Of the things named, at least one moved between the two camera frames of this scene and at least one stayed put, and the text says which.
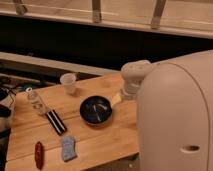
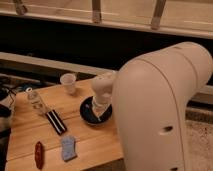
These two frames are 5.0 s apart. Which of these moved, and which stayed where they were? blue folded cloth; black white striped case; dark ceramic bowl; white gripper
Moved: white gripper
Stayed: blue folded cloth; dark ceramic bowl; black white striped case
